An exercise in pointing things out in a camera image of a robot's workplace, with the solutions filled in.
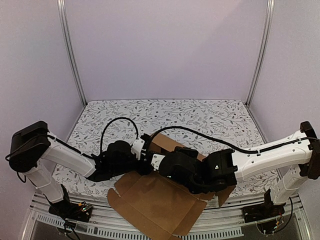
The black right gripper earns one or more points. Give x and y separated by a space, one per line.
165 168

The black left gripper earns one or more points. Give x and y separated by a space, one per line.
142 169

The brown cardboard box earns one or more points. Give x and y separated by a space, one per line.
156 205

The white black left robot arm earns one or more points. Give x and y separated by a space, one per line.
34 143

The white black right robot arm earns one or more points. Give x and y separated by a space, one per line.
300 152

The floral patterned table mat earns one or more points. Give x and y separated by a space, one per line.
192 122

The aluminium front rail base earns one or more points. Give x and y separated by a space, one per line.
215 223

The aluminium left frame post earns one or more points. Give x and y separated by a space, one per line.
61 6

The aluminium frame post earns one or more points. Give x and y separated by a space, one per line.
61 6
261 51

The aluminium right frame post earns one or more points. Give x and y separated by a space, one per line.
261 51

